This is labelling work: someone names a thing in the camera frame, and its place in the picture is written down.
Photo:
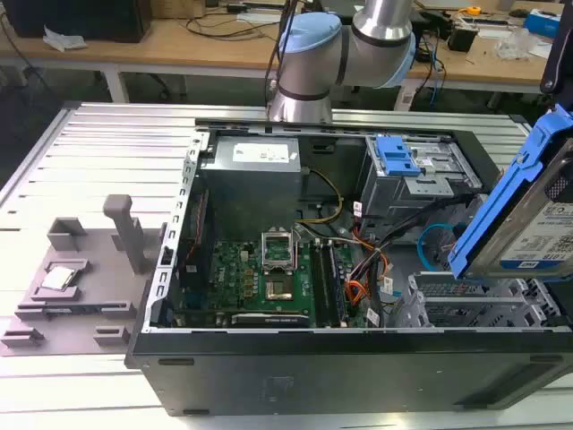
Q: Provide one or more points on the hard disk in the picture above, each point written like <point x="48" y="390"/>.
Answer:
<point x="506" y="215"/>

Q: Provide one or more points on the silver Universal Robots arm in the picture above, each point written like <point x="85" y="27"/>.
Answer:
<point x="309" y="58"/>

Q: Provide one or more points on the metal disk bay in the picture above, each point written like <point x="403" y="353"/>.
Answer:
<point x="492" y="309"/>

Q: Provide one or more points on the RAM stick in slot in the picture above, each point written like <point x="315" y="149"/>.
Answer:
<point x="336" y="282"/>

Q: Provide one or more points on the empty black RAM slot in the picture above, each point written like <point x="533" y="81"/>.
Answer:
<point x="319" y="282"/>

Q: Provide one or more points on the blue cardboard box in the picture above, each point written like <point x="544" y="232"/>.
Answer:
<point x="539" y="22"/>

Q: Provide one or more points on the clear plastic bag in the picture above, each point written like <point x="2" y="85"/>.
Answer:
<point x="519" y="45"/>

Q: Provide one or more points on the black stepper motor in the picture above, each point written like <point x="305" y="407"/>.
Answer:
<point x="463" y="38"/>

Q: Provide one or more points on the white hanging label tag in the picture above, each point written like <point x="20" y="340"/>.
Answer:
<point x="407" y="96"/>

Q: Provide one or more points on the blue plastic drive latch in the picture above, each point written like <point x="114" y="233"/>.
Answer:
<point x="396" y="157"/>

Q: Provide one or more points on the metal optical drive cage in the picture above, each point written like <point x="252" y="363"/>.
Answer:
<point x="389" y="192"/>

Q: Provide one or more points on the grey power supply unit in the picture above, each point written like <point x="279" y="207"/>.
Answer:
<point x="250" y="188"/>

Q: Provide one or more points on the CPU socket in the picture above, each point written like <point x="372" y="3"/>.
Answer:
<point x="279" y="289"/>

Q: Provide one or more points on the wooden desk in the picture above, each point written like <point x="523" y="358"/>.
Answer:
<point x="179" y="49"/>

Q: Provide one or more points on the black graphics card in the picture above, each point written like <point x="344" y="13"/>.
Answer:
<point x="268" y="319"/>

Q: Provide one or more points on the green motherboard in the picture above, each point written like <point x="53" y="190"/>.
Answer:
<point x="233" y="277"/>

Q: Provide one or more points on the black PC case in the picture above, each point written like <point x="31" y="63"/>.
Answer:
<point x="313" y="372"/>

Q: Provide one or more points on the black rear case fan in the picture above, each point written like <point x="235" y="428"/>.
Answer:
<point x="197" y="242"/>

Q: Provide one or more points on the black box on desk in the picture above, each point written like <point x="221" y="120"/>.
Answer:
<point x="76" y="20"/>

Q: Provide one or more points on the crumpled white paper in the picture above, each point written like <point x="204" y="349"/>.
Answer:
<point x="62" y="40"/>

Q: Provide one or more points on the grey parts rack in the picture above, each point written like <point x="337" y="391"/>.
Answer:
<point x="103" y="277"/>

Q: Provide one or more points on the silver CPU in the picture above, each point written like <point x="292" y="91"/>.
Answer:
<point x="58" y="277"/>

